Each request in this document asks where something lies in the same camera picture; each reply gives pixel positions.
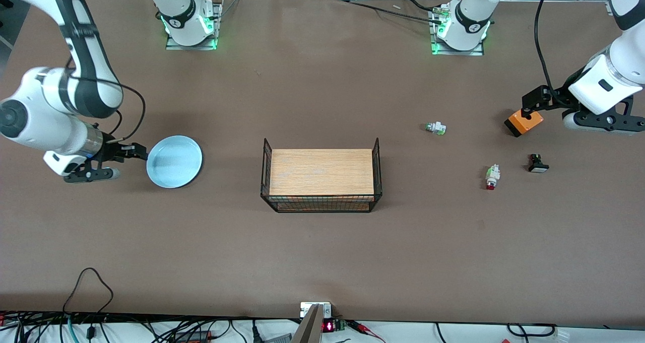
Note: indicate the red probe lead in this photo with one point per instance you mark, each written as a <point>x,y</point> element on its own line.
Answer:
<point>365,329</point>

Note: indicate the silver metal bracket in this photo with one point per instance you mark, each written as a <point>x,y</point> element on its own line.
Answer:
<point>306,309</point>

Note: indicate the red push button switch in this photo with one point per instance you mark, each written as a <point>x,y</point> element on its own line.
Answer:
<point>493,176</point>

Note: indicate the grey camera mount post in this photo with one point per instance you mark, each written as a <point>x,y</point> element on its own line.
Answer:
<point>308,330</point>

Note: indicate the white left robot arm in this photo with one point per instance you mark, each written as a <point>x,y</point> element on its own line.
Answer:
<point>473,20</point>

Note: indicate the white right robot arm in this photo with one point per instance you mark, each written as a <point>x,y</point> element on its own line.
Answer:
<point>40,124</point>

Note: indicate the orange button enclosure box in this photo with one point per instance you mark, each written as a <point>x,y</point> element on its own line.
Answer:
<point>524,123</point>

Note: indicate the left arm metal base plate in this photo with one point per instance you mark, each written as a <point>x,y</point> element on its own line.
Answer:
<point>437,48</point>

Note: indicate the black white square push button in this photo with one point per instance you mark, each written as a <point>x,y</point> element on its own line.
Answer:
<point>537,164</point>

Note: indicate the light blue round plate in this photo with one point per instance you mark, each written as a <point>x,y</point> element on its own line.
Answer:
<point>175,161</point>

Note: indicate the green push button switch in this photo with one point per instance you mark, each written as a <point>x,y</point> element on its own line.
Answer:
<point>436,128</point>

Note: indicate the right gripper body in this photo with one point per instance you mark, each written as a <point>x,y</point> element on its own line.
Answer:
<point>110,150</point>

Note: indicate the red digit display module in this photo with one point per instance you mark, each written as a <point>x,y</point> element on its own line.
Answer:
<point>328,326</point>

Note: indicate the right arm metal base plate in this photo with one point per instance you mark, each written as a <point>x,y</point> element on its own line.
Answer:
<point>217,20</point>

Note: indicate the black power adapter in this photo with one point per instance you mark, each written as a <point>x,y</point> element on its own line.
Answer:
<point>194,336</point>

